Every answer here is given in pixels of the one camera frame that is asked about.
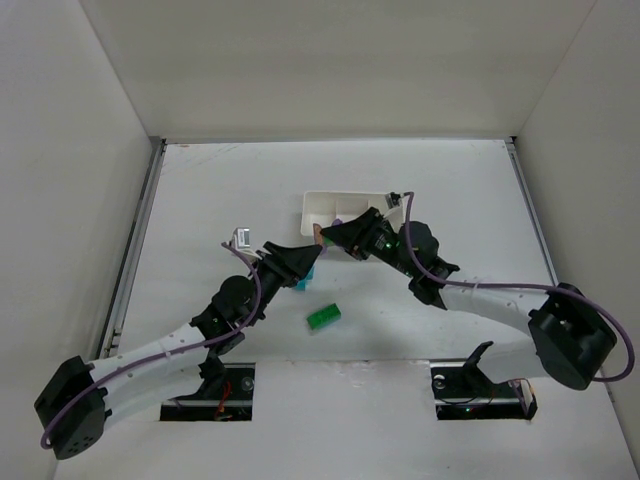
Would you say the teal lego brick cluster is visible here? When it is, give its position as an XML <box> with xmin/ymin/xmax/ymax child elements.
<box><xmin>293</xmin><ymin>267</ymin><xmax>315</xmax><ymax>292</ymax></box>

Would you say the purple lego brick stack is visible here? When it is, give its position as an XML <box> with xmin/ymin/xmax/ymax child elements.
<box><xmin>312</xmin><ymin>223</ymin><xmax>333</xmax><ymax>254</ymax></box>

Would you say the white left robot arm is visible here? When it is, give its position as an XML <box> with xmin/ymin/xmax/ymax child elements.
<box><xmin>34</xmin><ymin>242</ymin><xmax>322</xmax><ymax>460</ymax></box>

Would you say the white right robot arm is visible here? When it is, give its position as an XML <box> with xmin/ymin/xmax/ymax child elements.
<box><xmin>320</xmin><ymin>208</ymin><xmax>617</xmax><ymax>390</ymax></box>

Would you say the white three-compartment tray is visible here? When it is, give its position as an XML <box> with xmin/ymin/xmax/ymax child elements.
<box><xmin>300</xmin><ymin>191</ymin><xmax>405</xmax><ymax>258</ymax></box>

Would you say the green lego brick block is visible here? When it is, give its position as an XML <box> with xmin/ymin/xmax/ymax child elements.
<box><xmin>306</xmin><ymin>303</ymin><xmax>342</xmax><ymax>332</ymax></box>

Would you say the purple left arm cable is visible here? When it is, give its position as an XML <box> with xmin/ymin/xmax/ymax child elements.
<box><xmin>39</xmin><ymin>242</ymin><xmax>266</xmax><ymax>449</ymax></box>

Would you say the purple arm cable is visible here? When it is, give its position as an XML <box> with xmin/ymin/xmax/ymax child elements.
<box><xmin>39</xmin><ymin>242</ymin><xmax>266</xmax><ymax>449</ymax></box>
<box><xmin>402</xmin><ymin>191</ymin><xmax>632</xmax><ymax>384</ymax></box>

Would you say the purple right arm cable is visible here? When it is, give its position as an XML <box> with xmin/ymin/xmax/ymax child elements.
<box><xmin>402</xmin><ymin>191</ymin><xmax>632</xmax><ymax>384</ymax></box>

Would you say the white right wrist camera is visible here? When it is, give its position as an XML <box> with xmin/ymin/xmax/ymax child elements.
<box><xmin>385</xmin><ymin>192</ymin><xmax>404</xmax><ymax>210</ymax></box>

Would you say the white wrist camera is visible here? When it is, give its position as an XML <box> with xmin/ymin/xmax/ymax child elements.
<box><xmin>230</xmin><ymin>227</ymin><xmax>251</xmax><ymax>250</ymax></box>
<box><xmin>385</xmin><ymin>192</ymin><xmax>404</xmax><ymax>210</ymax></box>

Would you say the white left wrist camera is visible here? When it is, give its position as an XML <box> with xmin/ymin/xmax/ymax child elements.
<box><xmin>230</xmin><ymin>227</ymin><xmax>251</xmax><ymax>250</ymax></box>

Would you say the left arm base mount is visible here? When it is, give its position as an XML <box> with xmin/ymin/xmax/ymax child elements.
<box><xmin>159</xmin><ymin>363</ymin><xmax>256</xmax><ymax>423</ymax></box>

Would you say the right aluminium frame rail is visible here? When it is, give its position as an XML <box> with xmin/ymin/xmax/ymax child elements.
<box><xmin>505</xmin><ymin>136</ymin><xmax>559</xmax><ymax>285</ymax></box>

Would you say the aluminium frame rail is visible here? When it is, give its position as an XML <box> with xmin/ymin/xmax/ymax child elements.
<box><xmin>93</xmin><ymin>136</ymin><xmax>167</xmax><ymax>358</ymax></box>
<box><xmin>505</xmin><ymin>136</ymin><xmax>559</xmax><ymax>285</ymax></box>

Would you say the left aluminium frame rail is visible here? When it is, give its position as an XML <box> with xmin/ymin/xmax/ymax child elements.
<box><xmin>93</xmin><ymin>136</ymin><xmax>167</xmax><ymax>358</ymax></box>

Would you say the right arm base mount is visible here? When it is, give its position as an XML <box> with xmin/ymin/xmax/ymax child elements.
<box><xmin>430</xmin><ymin>342</ymin><xmax>538</xmax><ymax>421</ymax></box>

